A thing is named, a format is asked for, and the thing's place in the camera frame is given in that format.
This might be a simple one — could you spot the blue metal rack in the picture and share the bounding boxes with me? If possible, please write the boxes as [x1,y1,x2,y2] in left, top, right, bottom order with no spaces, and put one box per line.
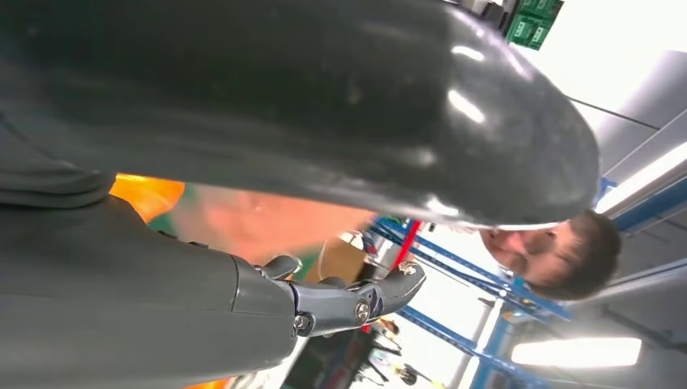
[370,177,687,389]

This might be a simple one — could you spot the brown cardboard box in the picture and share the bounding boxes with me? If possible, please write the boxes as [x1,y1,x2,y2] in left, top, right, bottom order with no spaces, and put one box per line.
[315,237,371,285]

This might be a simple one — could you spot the person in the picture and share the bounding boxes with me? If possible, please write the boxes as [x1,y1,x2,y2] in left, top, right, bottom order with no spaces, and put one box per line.
[479,209,622,303]

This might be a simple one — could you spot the red metal pole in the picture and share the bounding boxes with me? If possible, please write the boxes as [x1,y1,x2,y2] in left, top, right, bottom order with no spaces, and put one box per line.
[390,219,426,270]

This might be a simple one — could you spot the ceiling light panel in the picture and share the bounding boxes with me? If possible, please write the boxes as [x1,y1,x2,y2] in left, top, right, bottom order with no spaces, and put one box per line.
[594,141,687,216]
[510,336,643,370]

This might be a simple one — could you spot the green plastic crate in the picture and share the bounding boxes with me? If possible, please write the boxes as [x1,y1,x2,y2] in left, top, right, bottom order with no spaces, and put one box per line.
[506,0,565,52]

